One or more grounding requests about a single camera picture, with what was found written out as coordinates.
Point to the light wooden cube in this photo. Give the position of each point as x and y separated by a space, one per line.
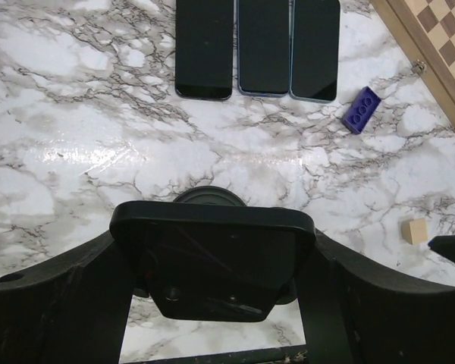
415 231

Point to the purple lego brick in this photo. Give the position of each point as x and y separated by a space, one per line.
361 110

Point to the round stand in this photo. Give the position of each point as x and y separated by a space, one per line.
210 195

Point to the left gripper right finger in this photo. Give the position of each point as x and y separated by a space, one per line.
355 310

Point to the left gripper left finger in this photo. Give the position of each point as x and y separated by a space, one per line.
72 308

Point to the black phone blue edge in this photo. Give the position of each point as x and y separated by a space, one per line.
314 50

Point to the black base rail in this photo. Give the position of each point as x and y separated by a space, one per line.
292 354

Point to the wooden chessboard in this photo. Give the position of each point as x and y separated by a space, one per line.
425 30

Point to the black folding phone stand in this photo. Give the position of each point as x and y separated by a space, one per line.
444 246

